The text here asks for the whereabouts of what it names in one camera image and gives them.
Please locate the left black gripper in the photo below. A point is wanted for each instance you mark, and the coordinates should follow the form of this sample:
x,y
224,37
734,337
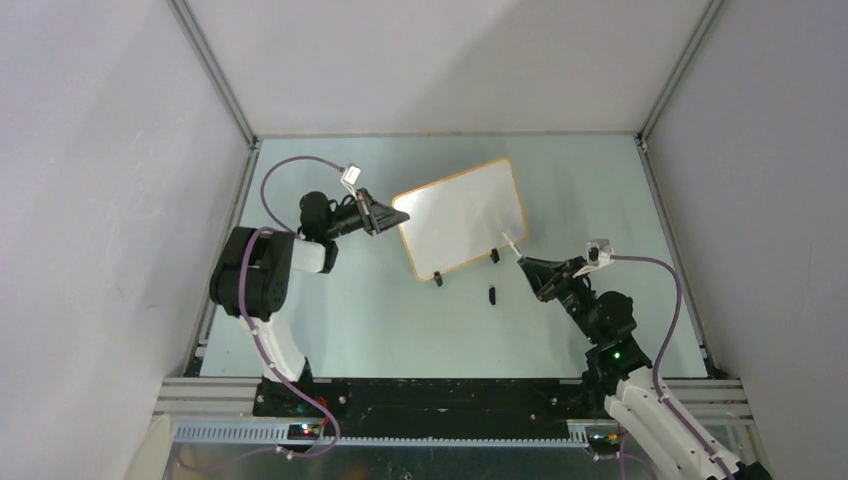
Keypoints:
x,y
375,217

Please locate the white perforated cable tray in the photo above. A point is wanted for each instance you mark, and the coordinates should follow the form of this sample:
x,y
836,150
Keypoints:
x,y
282,434

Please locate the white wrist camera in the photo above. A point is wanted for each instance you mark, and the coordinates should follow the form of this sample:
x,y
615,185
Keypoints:
x,y
599,252
350,175

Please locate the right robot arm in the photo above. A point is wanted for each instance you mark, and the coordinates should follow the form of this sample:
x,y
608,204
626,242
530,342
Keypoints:
x,y
622,379

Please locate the silver whiteboard marker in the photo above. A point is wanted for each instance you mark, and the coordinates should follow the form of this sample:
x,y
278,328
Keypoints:
x,y
512,245

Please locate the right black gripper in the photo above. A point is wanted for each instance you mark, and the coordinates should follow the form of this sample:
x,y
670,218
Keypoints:
x,y
548,278

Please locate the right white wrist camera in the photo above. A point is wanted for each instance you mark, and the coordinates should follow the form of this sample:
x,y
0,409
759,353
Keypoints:
x,y
599,252

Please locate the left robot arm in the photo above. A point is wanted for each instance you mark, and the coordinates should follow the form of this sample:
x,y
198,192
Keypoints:
x,y
251,278

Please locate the yellow framed whiteboard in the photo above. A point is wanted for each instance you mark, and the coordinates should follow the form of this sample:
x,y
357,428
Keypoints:
x,y
461,216

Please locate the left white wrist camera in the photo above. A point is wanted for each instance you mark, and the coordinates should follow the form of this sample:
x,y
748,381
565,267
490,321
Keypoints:
x,y
350,175

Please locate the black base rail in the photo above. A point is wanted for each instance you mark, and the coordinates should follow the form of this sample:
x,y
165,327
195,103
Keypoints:
x,y
440,408

